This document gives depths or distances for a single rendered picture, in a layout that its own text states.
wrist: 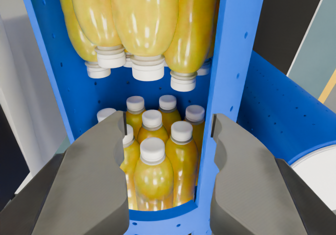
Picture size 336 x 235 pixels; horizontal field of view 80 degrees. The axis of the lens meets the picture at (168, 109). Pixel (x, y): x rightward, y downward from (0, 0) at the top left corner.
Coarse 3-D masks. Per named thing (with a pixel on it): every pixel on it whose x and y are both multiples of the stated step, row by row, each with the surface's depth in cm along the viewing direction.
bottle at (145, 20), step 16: (112, 0) 19; (128, 0) 18; (144, 0) 18; (160, 0) 18; (176, 0) 20; (112, 16) 21; (128, 16) 19; (144, 16) 19; (160, 16) 19; (176, 16) 21; (128, 32) 20; (144, 32) 20; (160, 32) 20; (128, 48) 22; (144, 48) 21; (160, 48) 21; (144, 64) 23
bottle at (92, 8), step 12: (72, 0) 23; (84, 0) 22; (96, 0) 22; (108, 0) 22; (84, 12) 23; (96, 12) 22; (108, 12) 23; (84, 24) 24; (96, 24) 23; (108, 24) 23; (96, 36) 24; (108, 36) 24; (96, 48) 27; (108, 48) 26; (120, 48) 27
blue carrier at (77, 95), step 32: (32, 0) 24; (224, 0) 16; (256, 0) 19; (64, 32) 31; (224, 32) 17; (64, 64) 32; (224, 64) 19; (64, 96) 32; (96, 96) 42; (128, 96) 48; (192, 96) 46; (224, 96) 22; (160, 224) 29; (192, 224) 32
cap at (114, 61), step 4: (100, 56) 27; (104, 56) 27; (108, 56) 27; (112, 56) 27; (116, 56) 27; (120, 56) 28; (124, 56) 28; (100, 60) 27; (104, 60) 27; (108, 60) 27; (112, 60) 27; (116, 60) 27; (120, 60) 28; (124, 60) 28; (100, 64) 28; (104, 64) 27; (108, 64) 27; (112, 64) 27; (116, 64) 27; (120, 64) 28
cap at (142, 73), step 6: (132, 66) 24; (138, 66) 23; (144, 66) 23; (150, 66) 23; (156, 66) 23; (162, 66) 24; (132, 72) 24; (138, 72) 23; (144, 72) 23; (150, 72) 23; (156, 72) 23; (162, 72) 24; (138, 78) 24; (144, 78) 23; (150, 78) 24; (156, 78) 24
